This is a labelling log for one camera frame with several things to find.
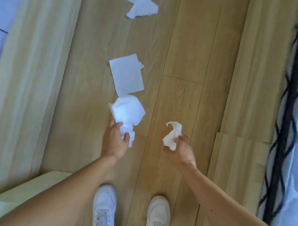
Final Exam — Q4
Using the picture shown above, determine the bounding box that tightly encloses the large white tissue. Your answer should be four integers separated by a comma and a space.
103, 92, 148, 150

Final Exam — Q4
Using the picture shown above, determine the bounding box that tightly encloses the flat square white tissue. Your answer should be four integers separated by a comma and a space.
105, 51, 149, 100

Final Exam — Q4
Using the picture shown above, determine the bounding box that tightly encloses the person's right white sneaker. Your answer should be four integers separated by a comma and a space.
144, 194, 173, 226

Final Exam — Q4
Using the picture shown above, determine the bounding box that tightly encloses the light wooden bed frame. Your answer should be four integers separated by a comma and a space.
0, 0, 85, 210
192, 0, 298, 226

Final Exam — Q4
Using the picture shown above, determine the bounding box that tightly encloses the person's left white sneaker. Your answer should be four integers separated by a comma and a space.
90, 183, 122, 226

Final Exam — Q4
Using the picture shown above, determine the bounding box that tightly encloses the small white tissue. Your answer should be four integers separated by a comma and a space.
161, 120, 184, 152

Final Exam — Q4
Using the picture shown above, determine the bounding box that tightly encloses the pale wooden cabinet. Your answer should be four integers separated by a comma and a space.
0, 164, 91, 226

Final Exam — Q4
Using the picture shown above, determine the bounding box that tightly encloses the person's left forearm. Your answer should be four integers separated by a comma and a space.
0, 141, 119, 226

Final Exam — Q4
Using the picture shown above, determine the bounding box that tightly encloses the person's right forearm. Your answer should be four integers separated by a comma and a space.
175, 161, 298, 226

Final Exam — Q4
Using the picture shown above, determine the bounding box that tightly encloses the person's right hand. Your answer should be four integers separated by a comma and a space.
161, 133, 201, 171

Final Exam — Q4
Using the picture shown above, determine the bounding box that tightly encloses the black wire mesh frame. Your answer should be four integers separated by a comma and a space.
255, 0, 298, 226

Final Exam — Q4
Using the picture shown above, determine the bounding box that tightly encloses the person's left hand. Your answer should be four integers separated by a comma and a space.
100, 117, 133, 161

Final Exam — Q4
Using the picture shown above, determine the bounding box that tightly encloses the person's white sneaker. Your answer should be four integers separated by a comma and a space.
90, 183, 122, 226
144, 194, 173, 226

